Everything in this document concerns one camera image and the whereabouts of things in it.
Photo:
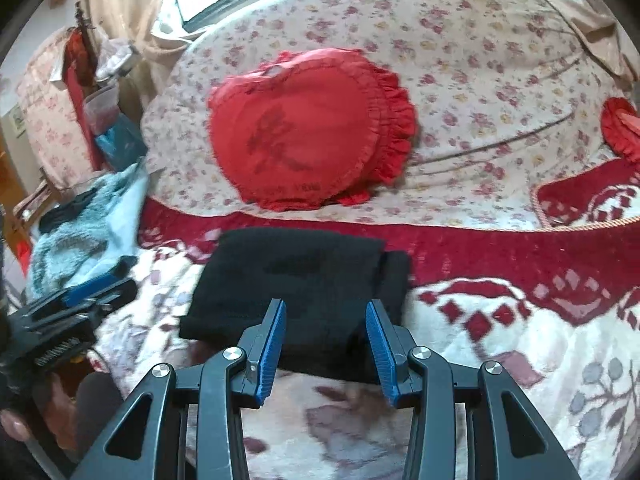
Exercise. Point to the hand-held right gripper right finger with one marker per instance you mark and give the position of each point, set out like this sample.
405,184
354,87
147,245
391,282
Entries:
382,355

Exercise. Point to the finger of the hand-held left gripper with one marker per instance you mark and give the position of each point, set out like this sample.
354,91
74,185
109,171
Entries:
117,294
95,290

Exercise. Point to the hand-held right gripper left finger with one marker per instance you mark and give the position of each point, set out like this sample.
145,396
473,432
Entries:
270,355

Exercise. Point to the black pants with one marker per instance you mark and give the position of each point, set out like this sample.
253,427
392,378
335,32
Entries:
295,285

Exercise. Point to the person's left hand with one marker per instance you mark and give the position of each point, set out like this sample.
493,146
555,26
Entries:
57,410

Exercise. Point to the light blue fluffy towel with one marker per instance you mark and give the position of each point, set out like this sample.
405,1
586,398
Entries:
85,250

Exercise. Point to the small black cloth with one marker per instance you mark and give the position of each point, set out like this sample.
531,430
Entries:
67,210

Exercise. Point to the red and white patterned blanket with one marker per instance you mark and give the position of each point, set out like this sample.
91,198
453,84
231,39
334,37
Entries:
500,310

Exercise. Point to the blue plastic bag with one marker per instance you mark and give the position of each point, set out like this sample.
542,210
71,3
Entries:
122,142

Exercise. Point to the clear plastic container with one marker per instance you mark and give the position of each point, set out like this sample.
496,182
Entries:
102,107

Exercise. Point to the floral covered chair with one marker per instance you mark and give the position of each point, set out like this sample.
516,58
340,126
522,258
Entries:
45,110

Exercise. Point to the red heart-shaped ruffled pillow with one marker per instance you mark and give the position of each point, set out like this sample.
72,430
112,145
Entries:
305,130

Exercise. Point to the red cushion with gold trim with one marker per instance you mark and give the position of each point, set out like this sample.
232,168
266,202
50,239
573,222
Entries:
590,195

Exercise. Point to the beige curtain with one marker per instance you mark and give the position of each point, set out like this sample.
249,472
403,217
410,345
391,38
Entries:
125,5

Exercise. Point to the floral bedspread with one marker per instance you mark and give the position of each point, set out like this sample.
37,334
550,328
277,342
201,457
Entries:
450,35

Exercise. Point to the small red ruffled pillow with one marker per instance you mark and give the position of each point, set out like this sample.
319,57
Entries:
620,125

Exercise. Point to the beige cloth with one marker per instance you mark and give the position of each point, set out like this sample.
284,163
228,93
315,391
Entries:
590,25

